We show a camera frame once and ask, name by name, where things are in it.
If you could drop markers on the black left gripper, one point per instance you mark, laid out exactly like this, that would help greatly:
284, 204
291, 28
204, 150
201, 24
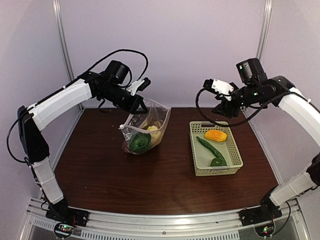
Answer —
132, 106

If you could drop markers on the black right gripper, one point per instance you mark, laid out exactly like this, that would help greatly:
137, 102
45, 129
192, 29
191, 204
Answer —
226, 110

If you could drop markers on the orange mango slice toy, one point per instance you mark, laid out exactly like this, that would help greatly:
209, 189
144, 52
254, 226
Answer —
216, 135

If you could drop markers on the clear zip top bag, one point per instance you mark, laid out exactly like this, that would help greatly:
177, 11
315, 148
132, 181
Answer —
158, 114

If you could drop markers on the yellow lemon toy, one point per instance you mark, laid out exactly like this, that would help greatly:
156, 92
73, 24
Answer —
152, 129

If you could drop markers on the green bok choy toy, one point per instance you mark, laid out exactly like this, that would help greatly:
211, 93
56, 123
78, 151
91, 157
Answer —
140, 143

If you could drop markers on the beige walnut toy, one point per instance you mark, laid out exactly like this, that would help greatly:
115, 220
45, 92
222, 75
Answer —
157, 137

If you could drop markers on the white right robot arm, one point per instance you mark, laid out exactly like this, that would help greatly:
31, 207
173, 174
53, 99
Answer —
289, 121

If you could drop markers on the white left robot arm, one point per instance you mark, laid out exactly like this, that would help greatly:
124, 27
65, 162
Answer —
35, 120

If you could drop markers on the pale green perforated basket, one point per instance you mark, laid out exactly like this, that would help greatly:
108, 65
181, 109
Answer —
212, 157

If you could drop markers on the dark green cucumber toy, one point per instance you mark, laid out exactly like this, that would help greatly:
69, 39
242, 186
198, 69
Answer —
209, 147

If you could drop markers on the green pepper toy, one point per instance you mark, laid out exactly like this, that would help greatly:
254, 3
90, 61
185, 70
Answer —
218, 162

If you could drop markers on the right circuit board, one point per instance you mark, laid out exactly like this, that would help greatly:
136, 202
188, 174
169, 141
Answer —
265, 230

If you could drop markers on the circuit board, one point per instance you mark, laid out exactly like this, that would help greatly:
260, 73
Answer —
63, 230
265, 230

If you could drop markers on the left circuit board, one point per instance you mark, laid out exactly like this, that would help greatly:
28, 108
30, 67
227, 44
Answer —
63, 230

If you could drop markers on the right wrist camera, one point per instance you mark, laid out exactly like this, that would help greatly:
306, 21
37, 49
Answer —
218, 87

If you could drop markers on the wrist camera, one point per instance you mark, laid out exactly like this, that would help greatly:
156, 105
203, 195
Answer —
138, 86
218, 87

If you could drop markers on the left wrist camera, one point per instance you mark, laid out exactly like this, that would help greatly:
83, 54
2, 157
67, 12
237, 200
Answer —
138, 86

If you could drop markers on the right aluminium corner post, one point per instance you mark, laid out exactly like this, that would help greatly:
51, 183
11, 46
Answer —
265, 27

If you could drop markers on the aluminium corner post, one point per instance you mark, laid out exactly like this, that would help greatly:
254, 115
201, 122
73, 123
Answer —
265, 27
62, 39

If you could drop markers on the left aluminium corner post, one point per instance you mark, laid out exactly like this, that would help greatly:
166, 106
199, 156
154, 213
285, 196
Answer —
62, 39

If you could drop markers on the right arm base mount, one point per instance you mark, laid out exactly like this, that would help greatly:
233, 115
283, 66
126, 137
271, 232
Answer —
259, 214

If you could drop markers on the aluminium front rail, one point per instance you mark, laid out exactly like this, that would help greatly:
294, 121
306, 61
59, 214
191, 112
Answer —
223, 225

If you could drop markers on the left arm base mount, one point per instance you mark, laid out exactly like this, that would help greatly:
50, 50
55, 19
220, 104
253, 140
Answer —
61, 212

